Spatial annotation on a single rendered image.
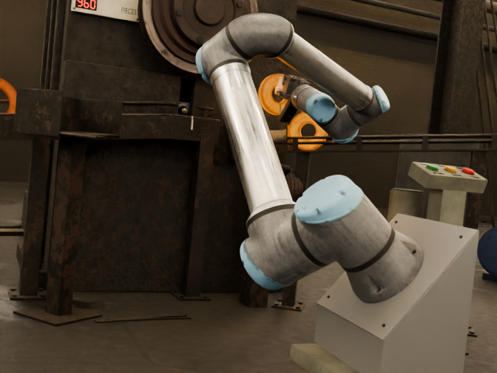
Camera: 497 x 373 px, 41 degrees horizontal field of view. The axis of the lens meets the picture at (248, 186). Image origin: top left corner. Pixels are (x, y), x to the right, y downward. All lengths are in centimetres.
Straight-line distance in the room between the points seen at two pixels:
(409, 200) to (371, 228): 85
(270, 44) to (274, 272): 63
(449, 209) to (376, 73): 817
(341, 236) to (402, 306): 20
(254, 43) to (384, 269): 70
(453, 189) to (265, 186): 82
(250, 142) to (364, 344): 57
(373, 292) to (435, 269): 15
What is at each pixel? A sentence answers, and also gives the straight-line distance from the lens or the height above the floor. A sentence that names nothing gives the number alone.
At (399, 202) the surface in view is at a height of 48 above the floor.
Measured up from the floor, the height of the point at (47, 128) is 60.
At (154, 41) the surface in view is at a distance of 255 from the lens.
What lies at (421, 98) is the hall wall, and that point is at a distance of 1081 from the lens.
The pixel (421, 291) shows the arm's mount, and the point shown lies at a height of 32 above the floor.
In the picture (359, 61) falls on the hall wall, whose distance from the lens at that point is 1019.
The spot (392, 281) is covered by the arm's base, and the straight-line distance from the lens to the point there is 152.
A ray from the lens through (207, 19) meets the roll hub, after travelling 253.
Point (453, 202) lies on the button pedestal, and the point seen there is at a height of 50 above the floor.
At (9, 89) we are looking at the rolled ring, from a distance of 246.
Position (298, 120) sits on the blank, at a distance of 261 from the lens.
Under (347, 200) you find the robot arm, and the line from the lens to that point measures 145.
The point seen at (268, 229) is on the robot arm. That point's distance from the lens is 156.
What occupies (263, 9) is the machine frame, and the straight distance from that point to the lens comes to 289.
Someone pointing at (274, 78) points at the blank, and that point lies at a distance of 249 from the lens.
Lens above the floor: 58
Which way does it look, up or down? 2 degrees down
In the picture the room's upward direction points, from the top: 6 degrees clockwise
